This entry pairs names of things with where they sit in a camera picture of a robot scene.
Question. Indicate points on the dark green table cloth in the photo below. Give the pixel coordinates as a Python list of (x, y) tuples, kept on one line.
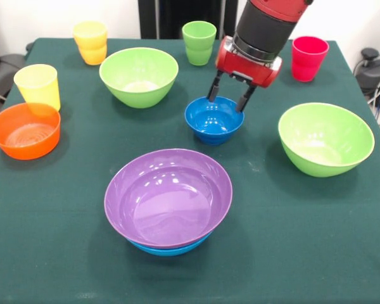
[(272, 237)]

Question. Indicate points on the green cup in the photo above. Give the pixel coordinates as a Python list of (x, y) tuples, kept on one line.
[(199, 47)]

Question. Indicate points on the yellow orange cup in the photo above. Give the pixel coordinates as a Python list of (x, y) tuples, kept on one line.
[(90, 47)]

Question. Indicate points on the green bowl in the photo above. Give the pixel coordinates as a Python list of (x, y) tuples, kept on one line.
[(139, 79), (326, 149)]

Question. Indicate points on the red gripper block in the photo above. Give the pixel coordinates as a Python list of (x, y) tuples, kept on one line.
[(247, 68)]

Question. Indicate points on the orange bowl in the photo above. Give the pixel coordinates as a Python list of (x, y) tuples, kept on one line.
[(28, 136)]

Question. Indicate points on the large light blue bowl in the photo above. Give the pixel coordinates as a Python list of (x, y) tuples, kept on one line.
[(168, 250)]

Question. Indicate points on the small dark blue bowl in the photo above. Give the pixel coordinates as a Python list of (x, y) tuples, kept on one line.
[(213, 126)]

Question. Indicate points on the purple bowl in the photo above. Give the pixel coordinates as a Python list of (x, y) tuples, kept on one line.
[(164, 202)]

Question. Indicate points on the red cup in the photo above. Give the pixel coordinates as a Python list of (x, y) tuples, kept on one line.
[(308, 63)]

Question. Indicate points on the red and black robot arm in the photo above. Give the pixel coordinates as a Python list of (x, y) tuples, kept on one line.
[(269, 22)]

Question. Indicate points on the black panel with poles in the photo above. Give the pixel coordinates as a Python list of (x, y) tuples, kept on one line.
[(177, 19)]

